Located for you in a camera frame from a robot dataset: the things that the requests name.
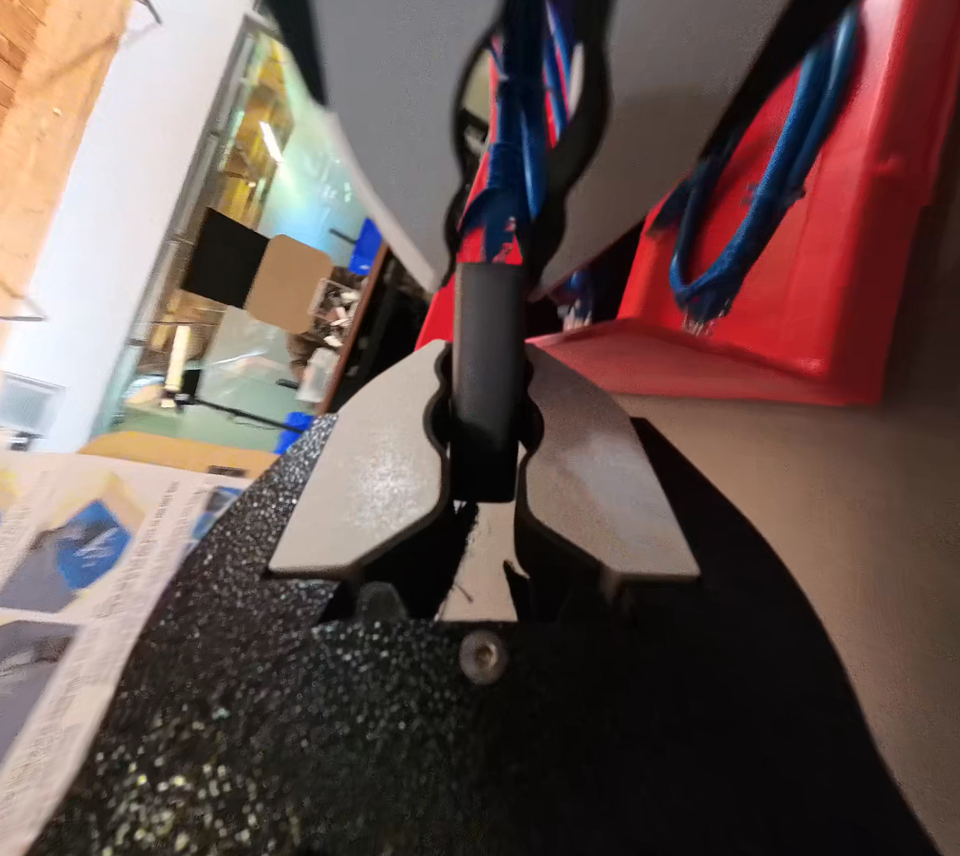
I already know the black square panel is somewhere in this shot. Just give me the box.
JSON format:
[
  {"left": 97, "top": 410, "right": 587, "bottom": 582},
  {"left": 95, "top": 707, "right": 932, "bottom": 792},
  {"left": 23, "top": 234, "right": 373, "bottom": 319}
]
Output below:
[{"left": 182, "top": 207, "right": 270, "bottom": 308}]

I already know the printed instruction sheet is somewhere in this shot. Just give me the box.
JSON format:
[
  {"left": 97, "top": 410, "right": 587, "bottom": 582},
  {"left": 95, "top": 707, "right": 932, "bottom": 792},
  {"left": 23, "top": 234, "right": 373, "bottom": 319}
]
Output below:
[{"left": 0, "top": 455, "right": 250, "bottom": 856}]

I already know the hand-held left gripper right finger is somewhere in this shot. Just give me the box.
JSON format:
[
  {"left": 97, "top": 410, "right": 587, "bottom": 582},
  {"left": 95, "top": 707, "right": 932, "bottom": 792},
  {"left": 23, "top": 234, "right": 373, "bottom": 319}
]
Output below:
[{"left": 513, "top": 345, "right": 702, "bottom": 583}]

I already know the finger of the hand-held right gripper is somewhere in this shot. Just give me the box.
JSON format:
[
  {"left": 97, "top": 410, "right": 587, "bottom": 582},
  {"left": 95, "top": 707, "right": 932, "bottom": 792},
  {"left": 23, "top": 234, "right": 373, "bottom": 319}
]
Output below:
[
  {"left": 294, "top": 0, "right": 526, "bottom": 295},
  {"left": 523, "top": 0, "right": 858, "bottom": 301}
]

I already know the clear gripper display stand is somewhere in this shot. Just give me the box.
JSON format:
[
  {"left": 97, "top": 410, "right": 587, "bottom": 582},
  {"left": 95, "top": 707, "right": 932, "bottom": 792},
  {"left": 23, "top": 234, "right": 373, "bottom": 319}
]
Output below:
[{"left": 311, "top": 279, "right": 363, "bottom": 349}]

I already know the red storage bin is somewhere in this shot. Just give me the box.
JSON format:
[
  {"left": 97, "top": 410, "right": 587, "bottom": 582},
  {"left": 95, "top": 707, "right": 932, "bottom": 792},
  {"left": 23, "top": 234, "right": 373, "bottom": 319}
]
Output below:
[{"left": 416, "top": 0, "right": 960, "bottom": 409}]

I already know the blue ethernet cable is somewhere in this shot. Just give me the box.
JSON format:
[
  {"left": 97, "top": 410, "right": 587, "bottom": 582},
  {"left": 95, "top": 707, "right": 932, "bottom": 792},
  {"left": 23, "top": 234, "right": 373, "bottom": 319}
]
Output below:
[{"left": 457, "top": 0, "right": 861, "bottom": 336}]

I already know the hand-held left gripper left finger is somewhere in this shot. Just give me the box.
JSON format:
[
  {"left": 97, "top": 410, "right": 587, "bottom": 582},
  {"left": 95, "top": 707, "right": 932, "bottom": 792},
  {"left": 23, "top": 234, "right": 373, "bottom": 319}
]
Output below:
[{"left": 268, "top": 339, "right": 453, "bottom": 581}]

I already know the wooden top table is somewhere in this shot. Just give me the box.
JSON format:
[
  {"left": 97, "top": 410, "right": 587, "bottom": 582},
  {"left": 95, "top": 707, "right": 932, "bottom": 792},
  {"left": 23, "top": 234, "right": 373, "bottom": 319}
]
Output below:
[{"left": 313, "top": 240, "right": 393, "bottom": 416}]

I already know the black light stand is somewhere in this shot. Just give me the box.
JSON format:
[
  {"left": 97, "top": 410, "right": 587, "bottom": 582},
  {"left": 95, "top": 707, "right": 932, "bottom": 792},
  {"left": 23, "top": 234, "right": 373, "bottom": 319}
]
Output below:
[{"left": 161, "top": 367, "right": 303, "bottom": 434}]

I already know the black ethernet coupler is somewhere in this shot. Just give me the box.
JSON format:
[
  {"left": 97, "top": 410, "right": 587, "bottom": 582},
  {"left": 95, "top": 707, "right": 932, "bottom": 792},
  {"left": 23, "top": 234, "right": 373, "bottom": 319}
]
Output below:
[{"left": 452, "top": 261, "right": 528, "bottom": 506}]

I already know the small blue bin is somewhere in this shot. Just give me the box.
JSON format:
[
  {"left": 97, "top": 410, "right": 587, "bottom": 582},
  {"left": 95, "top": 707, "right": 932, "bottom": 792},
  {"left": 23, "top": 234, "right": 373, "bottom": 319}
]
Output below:
[{"left": 348, "top": 217, "right": 385, "bottom": 277}]

